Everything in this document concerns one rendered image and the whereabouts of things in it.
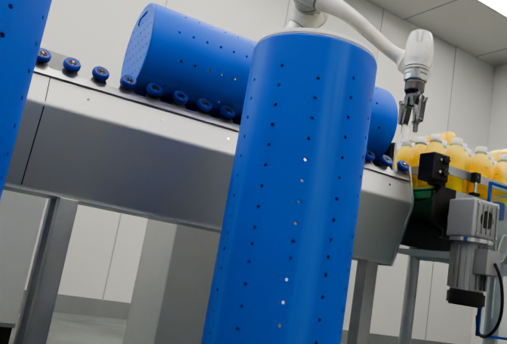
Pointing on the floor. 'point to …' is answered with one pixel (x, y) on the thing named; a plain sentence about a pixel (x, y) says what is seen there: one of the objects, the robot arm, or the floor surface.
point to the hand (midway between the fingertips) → (409, 133)
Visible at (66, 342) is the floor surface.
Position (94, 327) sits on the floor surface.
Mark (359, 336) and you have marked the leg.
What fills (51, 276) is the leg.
